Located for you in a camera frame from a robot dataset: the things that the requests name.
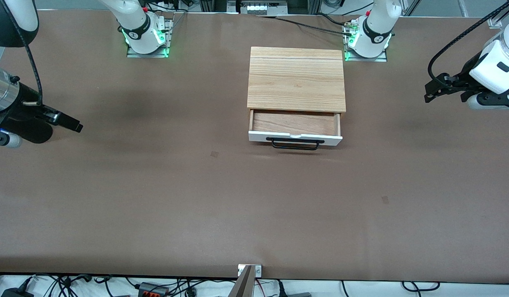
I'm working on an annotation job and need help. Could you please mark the black box with orange connectors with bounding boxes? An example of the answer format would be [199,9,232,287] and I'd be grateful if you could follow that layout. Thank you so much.
[137,282,169,297]

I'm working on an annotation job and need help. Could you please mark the white-fronted drawer with black handle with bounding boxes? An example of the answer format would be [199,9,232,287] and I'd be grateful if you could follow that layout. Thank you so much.
[248,108,344,151]

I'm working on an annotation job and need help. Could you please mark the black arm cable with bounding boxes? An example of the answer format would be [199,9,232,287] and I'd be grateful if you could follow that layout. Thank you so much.
[427,0,509,83]
[0,0,45,108]

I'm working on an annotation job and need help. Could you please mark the black power adapter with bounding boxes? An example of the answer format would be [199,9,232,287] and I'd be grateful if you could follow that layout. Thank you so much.
[1,287,35,297]

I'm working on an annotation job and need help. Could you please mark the aluminium frame corner profile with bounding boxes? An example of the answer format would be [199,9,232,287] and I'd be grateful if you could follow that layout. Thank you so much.
[487,0,509,28]

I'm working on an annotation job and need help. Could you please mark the black ribbed vase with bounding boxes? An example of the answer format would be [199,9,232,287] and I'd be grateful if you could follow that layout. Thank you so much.
[9,119,53,144]

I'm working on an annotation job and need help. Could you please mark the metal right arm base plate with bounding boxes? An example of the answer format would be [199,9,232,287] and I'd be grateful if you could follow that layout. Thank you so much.
[127,16,173,59]

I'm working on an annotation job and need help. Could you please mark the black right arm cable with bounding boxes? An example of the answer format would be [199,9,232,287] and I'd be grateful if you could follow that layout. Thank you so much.
[0,0,45,108]

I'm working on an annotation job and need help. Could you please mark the black looped floor cable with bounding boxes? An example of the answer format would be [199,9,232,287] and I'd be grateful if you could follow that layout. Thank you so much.
[401,281,441,292]

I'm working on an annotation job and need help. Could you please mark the black tangled floor cable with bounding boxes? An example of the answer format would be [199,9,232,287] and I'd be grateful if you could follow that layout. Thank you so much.
[0,274,135,297]

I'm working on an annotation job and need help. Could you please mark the silver terminal block unit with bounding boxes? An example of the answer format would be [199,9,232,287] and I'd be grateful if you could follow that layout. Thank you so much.
[228,0,289,16]

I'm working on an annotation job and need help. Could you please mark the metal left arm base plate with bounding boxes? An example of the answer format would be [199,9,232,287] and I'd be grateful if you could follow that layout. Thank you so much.
[343,19,389,62]

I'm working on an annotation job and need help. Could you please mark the black cable on table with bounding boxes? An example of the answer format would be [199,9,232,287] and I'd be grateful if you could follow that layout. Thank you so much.
[258,14,354,36]

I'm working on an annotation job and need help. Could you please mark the silver metal mounting bracket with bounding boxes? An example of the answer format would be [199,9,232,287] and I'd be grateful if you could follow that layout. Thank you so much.
[238,264,262,278]

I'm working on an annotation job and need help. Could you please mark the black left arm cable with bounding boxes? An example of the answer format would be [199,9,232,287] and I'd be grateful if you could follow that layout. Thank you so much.
[427,0,509,83]

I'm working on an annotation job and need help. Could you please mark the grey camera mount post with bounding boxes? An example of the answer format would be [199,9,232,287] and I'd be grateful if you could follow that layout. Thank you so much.
[228,265,255,297]

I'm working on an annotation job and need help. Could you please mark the light wooden drawer cabinet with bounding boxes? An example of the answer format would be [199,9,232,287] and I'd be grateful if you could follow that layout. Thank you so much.
[246,46,347,114]

